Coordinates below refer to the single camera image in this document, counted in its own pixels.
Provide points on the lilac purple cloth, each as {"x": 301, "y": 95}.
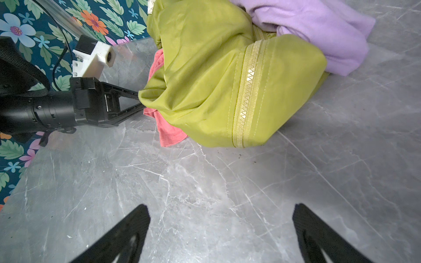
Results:
{"x": 339, "y": 31}

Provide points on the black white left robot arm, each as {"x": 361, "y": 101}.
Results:
{"x": 29, "y": 105}

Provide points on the pink cloth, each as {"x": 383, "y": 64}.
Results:
{"x": 169, "y": 135}

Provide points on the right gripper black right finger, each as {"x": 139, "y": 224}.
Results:
{"x": 317, "y": 239}

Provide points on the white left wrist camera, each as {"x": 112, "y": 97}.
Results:
{"x": 92, "y": 57}

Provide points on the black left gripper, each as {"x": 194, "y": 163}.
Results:
{"x": 89, "y": 103}

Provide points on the lime green cloth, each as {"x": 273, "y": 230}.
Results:
{"x": 225, "y": 82}

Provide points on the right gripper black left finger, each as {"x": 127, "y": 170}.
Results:
{"x": 123, "y": 243}

